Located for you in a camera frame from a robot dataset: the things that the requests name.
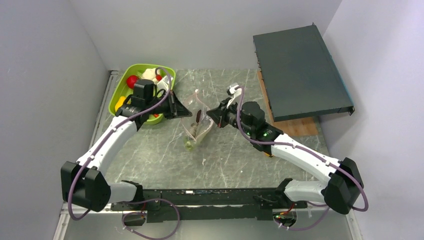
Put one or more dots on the dark green metal case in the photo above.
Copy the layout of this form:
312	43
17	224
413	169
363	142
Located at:
299	75

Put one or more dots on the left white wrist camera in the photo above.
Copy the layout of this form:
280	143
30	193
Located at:
164	85

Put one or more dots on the clear zip top bag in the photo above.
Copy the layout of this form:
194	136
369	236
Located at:
194	102

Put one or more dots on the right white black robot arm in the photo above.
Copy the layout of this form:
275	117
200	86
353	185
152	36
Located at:
338	183

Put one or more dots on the green celery stalk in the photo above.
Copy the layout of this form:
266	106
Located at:
189	145

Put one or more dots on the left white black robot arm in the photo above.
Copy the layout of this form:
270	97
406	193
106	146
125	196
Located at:
83	181

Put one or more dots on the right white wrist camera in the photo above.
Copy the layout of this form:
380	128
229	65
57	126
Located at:
234	91

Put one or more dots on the dark purple onion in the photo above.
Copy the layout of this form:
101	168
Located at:
198	116

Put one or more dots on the green plastic basket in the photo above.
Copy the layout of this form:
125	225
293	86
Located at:
122	90

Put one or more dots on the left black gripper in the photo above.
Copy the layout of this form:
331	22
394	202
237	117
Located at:
176	108

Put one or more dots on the yellow bell pepper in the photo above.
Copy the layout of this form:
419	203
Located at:
119	103

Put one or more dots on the red tomato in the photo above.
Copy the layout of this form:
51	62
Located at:
131	81

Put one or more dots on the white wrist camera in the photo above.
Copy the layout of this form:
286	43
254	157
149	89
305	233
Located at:
164	85
234	91

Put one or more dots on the white cauliflower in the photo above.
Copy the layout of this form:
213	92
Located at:
150	74

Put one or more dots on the wooden board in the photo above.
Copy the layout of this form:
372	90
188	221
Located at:
299	127

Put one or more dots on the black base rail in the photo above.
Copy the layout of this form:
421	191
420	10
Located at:
210	204

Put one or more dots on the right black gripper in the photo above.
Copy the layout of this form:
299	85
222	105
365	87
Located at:
217	114

